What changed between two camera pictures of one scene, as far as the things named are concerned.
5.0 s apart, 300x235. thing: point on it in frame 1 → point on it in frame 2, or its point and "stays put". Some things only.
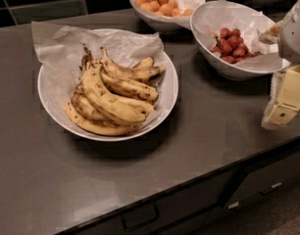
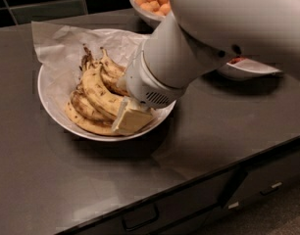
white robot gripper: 294,36 → 139,79
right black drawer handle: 273,188 stays put
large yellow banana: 98,89 stays put
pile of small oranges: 160,3 stays put
